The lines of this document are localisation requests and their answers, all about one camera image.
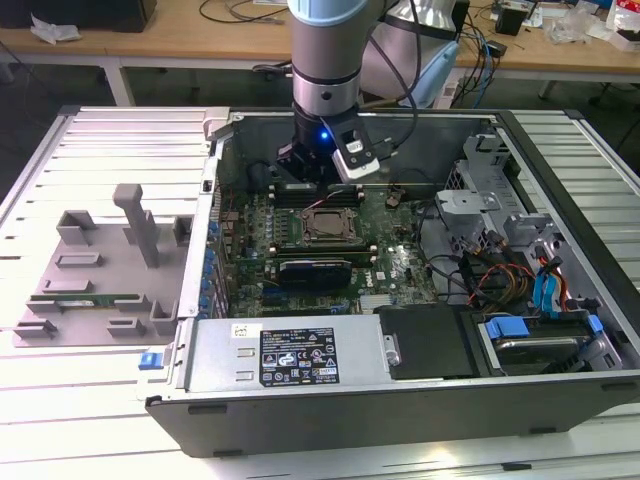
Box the black graphics card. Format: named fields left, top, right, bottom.
left=276, top=257, right=355, bottom=292

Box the black cable with brass plug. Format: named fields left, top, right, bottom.
left=251, top=60, right=295, bottom=80

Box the large black box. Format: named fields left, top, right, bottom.
left=0, top=0, right=157, bottom=32

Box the black RAM slot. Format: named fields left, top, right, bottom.
left=273, top=194, right=364, bottom=209
left=268, top=241, right=370, bottom=254
left=272, top=250, right=376, bottom=265
left=271, top=182, right=363, bottom=197

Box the small black cube device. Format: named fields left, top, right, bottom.
left=496, top=3, right=527, bottom=36

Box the green motherboard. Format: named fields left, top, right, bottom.
left=219, top=182, right=442, bottom=319

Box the black power cable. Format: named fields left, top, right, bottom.
left=418, top=199, right=482, bottom=305

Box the wooden desk white frame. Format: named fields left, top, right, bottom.
left=0, top=0, right=640, bottom=109

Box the green RAM stick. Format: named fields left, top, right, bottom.
left=29, top=293, right=142, bottom=308

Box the silver metal drive cage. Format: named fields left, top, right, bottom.
left=433, top=130, right=571, bottom=261

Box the clear plastic wrapping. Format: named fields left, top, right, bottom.
left=547, top=8, right=609, bottom=45

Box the silver power supply unit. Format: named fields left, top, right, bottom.
left=185, top=315, right=396, bottom=394

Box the black cylinder part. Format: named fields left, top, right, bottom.
left=247, top=159, right=274, bottom=192

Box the blue network cable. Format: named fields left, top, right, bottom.
left=474, top=22, right=497, bottom=109

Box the black camera cable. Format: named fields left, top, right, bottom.
left=364, top=0, right=421, bottom=160

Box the red white wire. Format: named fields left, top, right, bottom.
left=305, top=188, right=349, bottom=210

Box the silver chipset heatsink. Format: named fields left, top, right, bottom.
left=359, top=294, right=397, bottom=314

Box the white red plastic bag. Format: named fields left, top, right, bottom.
left=605, top=0, right=640, bottom=52

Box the black plastic shroud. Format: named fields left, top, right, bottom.
left=373, top=303, right=482, bottom=382

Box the hard disk in blue carrier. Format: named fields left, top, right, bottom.
left=477, top=312, right=604, bottom=377

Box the black open PC case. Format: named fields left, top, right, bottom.
left=144, top=107, right=640, bottom=459

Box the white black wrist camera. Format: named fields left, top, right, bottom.
left=329, top=127, right=382, bottom=185

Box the grey parts rack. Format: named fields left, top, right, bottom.
left=10, top=183, right=194, bottom=349

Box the blue flat data wire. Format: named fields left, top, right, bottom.
left=531, top=272, right=564, bottom=321

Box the red power wire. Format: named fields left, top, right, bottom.
left=473, top=262, right=537, bottom=302

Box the crumpled white plastic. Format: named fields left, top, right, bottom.
left=29, top=13, right=82, bottom=45

